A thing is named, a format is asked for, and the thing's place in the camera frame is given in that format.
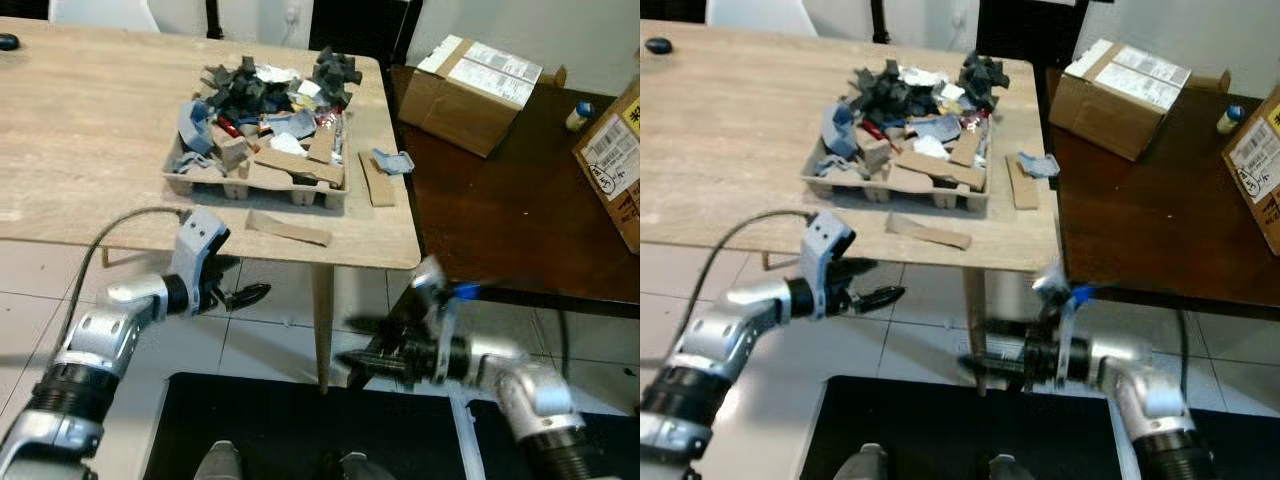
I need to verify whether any pulp tray full of trash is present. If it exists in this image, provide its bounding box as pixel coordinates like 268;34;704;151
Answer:
800;95;993;213
163;95;353;212

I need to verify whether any long light wood table leg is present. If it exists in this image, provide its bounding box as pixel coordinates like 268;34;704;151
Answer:
310;262;336;393
962;268;991;396

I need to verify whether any tapered brown cardboard strip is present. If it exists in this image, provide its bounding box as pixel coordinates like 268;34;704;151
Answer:
246;209;333;248
886;212;973;251

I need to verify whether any white floor strip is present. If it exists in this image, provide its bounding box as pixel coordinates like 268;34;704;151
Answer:
448;388;479;480
1103;395;1136;480

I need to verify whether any flat blue-grey fabric scrap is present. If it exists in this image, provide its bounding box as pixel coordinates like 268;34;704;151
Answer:
812;152;859;181
172;150;216;181

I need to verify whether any black floor mat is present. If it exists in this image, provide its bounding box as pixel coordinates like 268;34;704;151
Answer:
800;375;1280;480
145;372;641;480

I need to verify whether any brown cardboard block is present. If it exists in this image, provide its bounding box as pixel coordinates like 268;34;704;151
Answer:
858;135;896;173
213;133;253;173

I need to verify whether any long brown cardboard strip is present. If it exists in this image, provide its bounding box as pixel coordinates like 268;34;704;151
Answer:
893;150;986;191
253;146;345;187

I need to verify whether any tall blue-grey fabric scrap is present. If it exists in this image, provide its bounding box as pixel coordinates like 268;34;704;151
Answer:
822;102;859;159
178;98;215;156

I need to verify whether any short brown cardboard strip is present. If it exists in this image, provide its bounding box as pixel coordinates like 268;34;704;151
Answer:
948;128;983;168
307;125;337;166

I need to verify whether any grey robot left foot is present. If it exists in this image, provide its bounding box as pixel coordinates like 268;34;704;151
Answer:
850;443;891;480
193;440;243;480

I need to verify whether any grey-blue plastic scrap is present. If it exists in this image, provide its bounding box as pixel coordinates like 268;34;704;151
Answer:
268;108;317;139
912;112;961;141

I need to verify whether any narrow brown cardboard strip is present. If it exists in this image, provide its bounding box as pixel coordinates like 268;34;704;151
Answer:
1005;155;1041;211
359;152;398;209

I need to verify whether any large black foam lump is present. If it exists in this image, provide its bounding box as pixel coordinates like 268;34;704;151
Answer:
203;57;266;123
850;60;913;123

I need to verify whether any crumpled blue-grey scrap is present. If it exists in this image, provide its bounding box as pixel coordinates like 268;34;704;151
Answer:
371;148;416;177
1017;150;1061;180

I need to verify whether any small black foam lump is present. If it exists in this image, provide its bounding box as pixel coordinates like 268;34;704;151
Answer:
312;46;363;109
958;50;1009;111

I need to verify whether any cardboard box with white labels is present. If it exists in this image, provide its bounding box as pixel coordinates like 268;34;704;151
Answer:
397;34;568;159
1050;38;1233;163

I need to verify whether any large cardboard box orange sticker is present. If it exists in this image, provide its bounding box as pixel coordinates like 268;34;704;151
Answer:
572;78;641;254
1222;85;1280;257

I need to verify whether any black flat panel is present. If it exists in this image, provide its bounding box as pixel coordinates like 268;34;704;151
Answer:
308;0;413;63
975;0;1063;69

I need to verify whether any white plastic chair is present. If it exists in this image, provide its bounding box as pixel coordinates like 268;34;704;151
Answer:
705;0;813;38
48;0;161;34

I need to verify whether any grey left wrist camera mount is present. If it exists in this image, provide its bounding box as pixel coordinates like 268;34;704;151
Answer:
803;211;857;321
168;206;230;301

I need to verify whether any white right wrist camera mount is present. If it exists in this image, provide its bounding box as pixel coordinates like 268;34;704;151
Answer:
410;256;463;386
1032;262;1081;391

